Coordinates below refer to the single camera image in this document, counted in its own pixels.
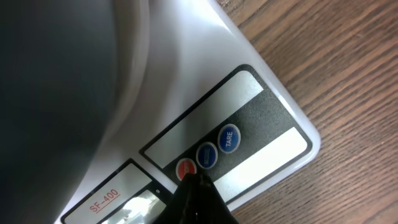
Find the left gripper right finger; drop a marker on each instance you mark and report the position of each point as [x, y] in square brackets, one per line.
[211, 207]

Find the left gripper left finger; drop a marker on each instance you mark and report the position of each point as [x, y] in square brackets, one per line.
[182, 208]

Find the teal metal bowl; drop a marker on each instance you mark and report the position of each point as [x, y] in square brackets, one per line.
[58, 86]

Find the white digital kitchen scale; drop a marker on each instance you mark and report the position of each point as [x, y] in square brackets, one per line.
[196, 97]

